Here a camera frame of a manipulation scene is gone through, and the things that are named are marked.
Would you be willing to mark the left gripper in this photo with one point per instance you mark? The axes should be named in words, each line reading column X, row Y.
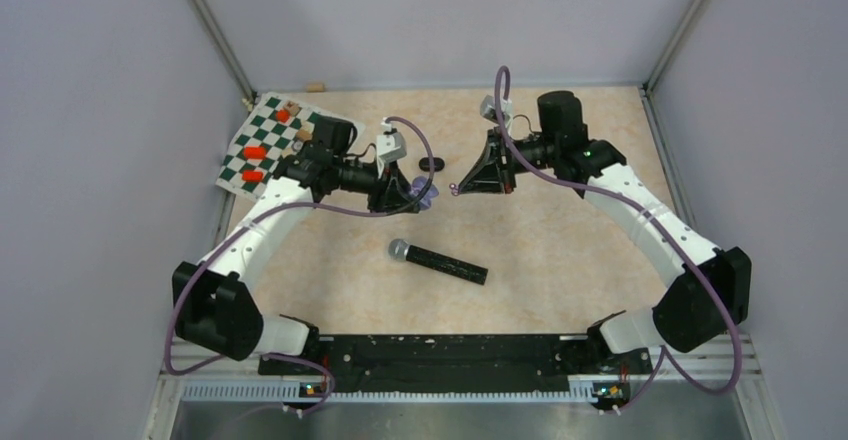
column 395, row 196

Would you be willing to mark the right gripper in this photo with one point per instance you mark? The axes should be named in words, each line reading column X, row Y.
column 490, row 174

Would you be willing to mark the grey-blue earbud charging case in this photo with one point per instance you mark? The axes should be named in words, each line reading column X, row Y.
column 419, row 187

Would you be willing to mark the black earbud charging case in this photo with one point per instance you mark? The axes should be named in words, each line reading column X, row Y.
column 435, row 164

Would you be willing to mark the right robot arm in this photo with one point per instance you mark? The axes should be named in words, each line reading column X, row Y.
column 707, row 287

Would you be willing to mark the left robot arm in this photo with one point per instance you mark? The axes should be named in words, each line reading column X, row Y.
column 213, row 303

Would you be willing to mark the black microphone silver head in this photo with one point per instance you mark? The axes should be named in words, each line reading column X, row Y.
column 401, row 250

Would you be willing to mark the tan wooden block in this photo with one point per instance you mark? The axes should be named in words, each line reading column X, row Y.
column 304, row 135

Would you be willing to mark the green white chessboard mat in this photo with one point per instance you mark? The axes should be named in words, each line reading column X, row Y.
column 261, row 128

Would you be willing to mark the red block lower left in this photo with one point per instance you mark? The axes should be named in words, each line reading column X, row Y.
column 252, row 176

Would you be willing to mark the red block middle left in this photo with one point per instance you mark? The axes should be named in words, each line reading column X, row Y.
column 254, row 152

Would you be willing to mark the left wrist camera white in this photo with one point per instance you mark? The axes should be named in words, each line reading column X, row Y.
column 390, row 147

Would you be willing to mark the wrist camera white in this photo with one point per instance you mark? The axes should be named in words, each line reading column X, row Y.
column 489, row 107
column 390, row 147

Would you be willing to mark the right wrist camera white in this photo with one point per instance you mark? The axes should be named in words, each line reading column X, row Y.
column 489, row 107

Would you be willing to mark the cork piece at wall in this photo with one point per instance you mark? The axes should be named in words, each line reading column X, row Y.
column 316, row 87

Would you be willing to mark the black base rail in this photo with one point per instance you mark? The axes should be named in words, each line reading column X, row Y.
column 499, row 363

